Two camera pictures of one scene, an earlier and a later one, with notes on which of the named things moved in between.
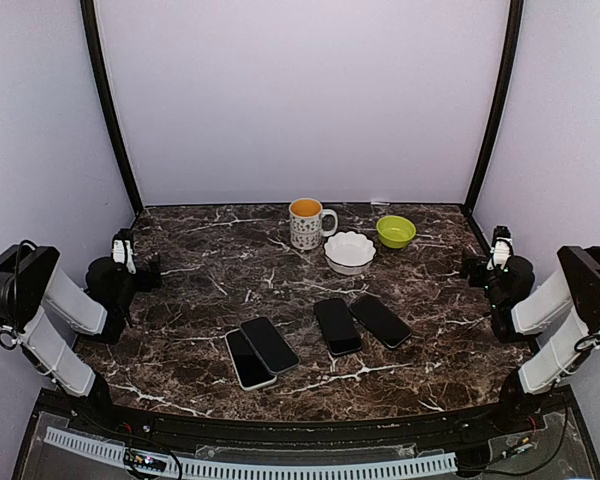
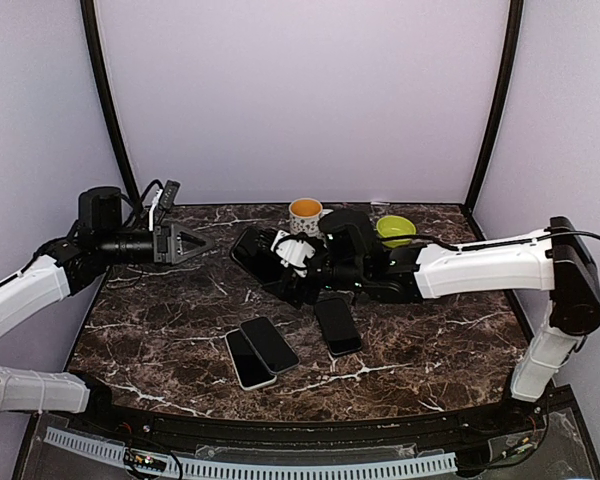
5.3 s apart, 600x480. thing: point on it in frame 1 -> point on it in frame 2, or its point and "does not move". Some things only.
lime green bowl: (395, 231) does not move
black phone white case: (251, 371) does not move
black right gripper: (478, 262) -> (293, 292)
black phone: (377, 318) -> (252, 250)
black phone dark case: (338, 326) does not move
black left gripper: (145, 283) -> (171, 248)
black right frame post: (502, 103) does not move
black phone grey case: (270, 344) does not move
